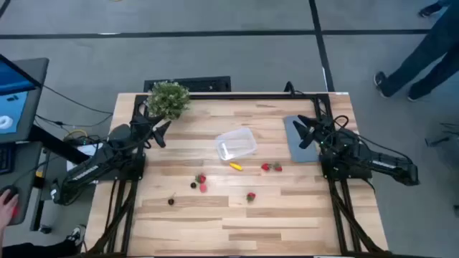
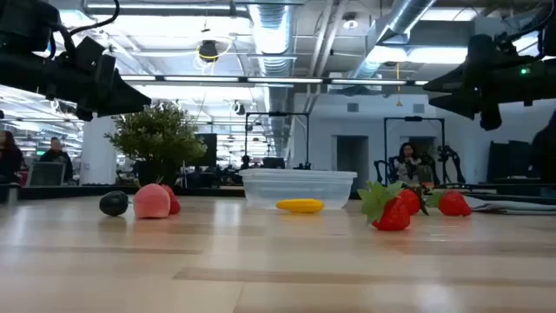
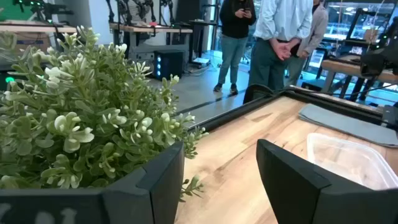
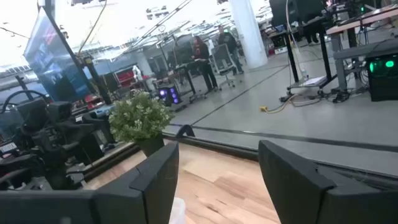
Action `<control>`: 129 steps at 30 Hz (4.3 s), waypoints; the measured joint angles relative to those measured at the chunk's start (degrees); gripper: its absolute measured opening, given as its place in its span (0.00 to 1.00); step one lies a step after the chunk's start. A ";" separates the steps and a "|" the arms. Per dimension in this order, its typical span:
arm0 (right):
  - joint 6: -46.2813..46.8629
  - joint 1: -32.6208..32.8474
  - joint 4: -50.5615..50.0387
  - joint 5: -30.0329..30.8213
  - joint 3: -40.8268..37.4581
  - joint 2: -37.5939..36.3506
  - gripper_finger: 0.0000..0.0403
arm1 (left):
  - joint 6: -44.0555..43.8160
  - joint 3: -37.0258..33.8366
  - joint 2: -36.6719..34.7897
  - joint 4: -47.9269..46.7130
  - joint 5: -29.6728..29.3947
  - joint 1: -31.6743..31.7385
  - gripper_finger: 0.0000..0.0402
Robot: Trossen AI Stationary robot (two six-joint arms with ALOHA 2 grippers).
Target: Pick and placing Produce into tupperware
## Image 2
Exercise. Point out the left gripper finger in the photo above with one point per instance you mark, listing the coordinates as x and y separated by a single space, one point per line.
117 111
128 93

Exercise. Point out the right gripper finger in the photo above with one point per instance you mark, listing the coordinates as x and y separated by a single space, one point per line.
454 80
458 102

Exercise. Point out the dark round toy fruit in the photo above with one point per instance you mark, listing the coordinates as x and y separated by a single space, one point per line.
114 203

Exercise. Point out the pink toy peach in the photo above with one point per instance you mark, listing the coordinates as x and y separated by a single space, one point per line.
151 201

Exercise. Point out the red toy strawberry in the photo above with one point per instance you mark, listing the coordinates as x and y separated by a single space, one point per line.
175 201
413 201
454 204

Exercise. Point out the toy strawberry with large leaf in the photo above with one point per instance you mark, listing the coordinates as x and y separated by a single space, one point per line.
393 216

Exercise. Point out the yellow toy banana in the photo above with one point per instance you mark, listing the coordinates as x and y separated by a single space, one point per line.
299 205

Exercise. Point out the black background robot arm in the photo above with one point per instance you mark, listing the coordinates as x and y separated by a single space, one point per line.
452 163

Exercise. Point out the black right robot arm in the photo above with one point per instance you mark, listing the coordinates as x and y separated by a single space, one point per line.
538 82

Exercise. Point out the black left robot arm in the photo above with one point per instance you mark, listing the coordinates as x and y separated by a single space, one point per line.
26 76

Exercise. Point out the grey tupperware lid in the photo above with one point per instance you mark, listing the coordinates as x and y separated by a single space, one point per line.
512 205

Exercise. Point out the clear plastic tupperware container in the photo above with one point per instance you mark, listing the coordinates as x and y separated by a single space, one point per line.
299 184

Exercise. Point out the green potted plant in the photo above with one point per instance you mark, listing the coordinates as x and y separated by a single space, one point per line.
156 139

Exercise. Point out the person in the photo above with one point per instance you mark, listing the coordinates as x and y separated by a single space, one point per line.
545 152
408 167
55 157
8 158

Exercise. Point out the dark background monitor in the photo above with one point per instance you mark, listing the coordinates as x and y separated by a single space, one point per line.
210 150
508 161

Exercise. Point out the overhead light bar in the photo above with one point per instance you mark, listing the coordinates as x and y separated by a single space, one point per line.
278 80

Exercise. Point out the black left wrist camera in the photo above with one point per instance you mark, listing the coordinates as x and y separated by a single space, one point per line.
89 51

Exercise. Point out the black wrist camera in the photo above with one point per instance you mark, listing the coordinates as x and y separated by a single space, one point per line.
89 51
482 50

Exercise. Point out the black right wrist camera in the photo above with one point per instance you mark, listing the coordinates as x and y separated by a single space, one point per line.
482 50

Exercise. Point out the black background rig frame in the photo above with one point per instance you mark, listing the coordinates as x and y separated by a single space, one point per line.
412 118
278 114

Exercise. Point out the silver ceiling air duct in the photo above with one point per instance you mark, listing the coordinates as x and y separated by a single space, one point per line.
391 30
273 35

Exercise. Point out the black ceiling camera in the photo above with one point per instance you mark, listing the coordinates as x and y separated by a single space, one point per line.
208 50

